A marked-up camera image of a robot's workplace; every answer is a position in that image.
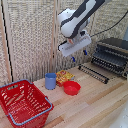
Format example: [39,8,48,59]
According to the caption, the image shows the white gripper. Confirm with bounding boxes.
[57,32,92,63]

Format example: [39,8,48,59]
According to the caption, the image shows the yellow red snack box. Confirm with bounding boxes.
[55,69,76,88]

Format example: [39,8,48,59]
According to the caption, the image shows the red plastic bowl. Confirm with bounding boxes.
[62,80,82,97]

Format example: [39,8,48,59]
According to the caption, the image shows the black toaster oven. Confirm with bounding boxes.
[91,37,128,80]

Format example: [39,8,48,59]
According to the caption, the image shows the blue plastic cup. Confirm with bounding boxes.
[44,72,58,91]

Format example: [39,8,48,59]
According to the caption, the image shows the woven folding screen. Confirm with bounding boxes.
[0,0,128,88]

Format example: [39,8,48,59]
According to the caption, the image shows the red plastic shopping basket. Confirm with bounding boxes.
[0,79,55,128]

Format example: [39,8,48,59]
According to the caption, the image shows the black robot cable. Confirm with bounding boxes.
[89,9,128,38]

